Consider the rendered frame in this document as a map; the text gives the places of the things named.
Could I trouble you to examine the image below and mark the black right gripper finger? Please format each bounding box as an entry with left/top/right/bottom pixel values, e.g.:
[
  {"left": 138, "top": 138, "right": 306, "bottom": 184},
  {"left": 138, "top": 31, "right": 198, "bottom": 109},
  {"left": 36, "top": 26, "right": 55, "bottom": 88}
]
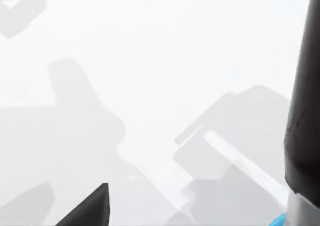
[{"left": 54, "top": 182, "right": 111, "bottom": 226}]

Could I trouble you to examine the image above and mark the black microphone with grey band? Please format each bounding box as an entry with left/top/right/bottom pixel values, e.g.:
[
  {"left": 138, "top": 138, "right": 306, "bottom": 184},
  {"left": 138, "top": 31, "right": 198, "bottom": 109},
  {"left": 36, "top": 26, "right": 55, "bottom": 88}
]
[{"left": 271, "top": 0, "right": 320, "bottom": 226}]

